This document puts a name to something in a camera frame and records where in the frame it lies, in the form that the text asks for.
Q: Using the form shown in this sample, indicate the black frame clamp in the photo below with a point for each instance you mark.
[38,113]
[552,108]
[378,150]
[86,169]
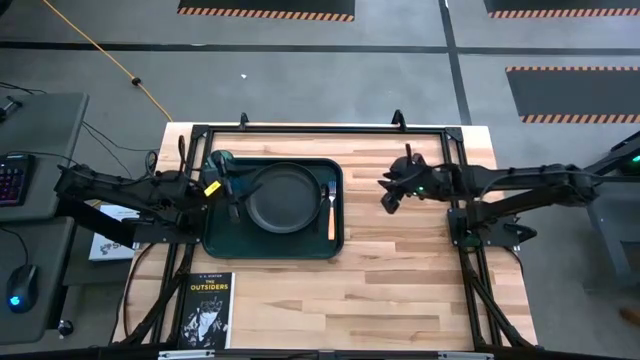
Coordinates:
[244,121]
[398,122]

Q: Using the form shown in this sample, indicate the grey desk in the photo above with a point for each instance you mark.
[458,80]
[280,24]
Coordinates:
[50,130]
[35,250]

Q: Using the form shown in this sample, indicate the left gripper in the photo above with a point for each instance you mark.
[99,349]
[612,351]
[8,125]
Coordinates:
[227,170]

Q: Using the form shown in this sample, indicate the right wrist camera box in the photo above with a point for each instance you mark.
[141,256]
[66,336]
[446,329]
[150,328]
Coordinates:
[390,203]

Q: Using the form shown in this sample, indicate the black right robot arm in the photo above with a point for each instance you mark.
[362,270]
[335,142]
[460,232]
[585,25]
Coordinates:
[525,182]

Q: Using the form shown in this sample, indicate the black striped floor mat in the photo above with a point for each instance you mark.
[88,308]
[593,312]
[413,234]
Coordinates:
[575,95]
[265,7]
[565,5]

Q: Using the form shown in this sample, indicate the black caster wheel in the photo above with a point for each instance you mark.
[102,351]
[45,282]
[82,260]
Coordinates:
[65,328]

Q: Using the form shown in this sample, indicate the dark green plastic tray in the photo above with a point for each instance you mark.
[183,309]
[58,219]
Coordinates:
[280,245]

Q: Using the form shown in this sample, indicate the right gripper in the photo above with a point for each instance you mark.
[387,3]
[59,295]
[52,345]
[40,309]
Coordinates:
[425,177]

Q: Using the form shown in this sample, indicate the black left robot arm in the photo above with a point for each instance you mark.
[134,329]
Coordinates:
[100,182]

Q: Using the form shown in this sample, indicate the black computer mouse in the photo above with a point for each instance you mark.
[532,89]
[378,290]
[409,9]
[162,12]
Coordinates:
[22,290]

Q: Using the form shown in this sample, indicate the white printed booklet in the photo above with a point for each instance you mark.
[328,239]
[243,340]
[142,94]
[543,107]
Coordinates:
[107,245]

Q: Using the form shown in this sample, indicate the black Outsiders paperback book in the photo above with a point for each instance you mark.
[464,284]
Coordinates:
[207,310]

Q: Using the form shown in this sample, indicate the grey metal cabinet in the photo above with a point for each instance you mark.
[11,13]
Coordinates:
[612,235]

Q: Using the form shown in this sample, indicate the yellow tape label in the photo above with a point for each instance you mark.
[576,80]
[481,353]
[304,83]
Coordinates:
[212,188]

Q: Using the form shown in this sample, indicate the black spoon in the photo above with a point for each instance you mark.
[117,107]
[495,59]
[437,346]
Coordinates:
[323,190]

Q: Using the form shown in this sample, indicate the black aluminium table frame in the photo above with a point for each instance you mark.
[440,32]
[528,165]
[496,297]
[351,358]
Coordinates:
[325,129]

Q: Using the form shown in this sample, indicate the silver metal bracket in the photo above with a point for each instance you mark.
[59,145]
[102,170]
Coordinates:
[465,356]
[186,355]

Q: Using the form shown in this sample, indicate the black backlit keyboard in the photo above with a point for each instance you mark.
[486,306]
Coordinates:
[15,180]

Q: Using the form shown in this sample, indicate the teal plastic cup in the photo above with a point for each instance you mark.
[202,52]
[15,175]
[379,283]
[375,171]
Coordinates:
[243,186]

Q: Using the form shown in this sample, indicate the black round plate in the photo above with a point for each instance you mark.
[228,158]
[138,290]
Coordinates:
[282,197]

